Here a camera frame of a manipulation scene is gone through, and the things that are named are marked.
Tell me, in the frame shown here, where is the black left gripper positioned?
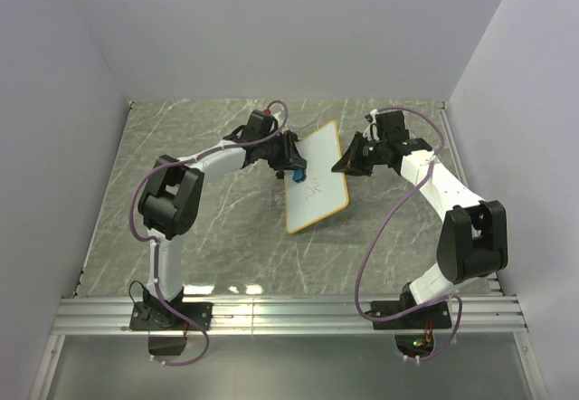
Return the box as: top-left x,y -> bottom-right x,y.
260,132 -> 306,173

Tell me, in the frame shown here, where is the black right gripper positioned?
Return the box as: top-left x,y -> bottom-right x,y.
331,132 -> 387,178

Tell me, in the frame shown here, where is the blue whiteboard eraser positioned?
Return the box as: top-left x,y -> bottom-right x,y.
291,168 -> 307,183

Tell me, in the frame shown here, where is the orange framed whiteboard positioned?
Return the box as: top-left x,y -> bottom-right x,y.
284,120 -> 349,234

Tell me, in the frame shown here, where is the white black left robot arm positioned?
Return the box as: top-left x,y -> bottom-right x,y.
129,118 -> 308,329

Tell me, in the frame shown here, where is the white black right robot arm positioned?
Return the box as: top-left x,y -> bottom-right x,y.
331,132 -> 508,328

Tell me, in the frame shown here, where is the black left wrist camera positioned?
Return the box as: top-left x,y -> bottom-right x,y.
240,110 -> 278,143

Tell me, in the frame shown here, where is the aluminium front rail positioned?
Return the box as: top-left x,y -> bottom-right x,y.
51,295 -> 527,336

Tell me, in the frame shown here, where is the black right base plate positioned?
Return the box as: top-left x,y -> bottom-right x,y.
364,300 -> 452,330

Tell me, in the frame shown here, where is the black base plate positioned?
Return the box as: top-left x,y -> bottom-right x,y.
364,300 -> 452,330
129,301 -> 214,331

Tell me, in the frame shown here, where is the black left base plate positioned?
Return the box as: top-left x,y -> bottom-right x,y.
129,301 -> 214,331

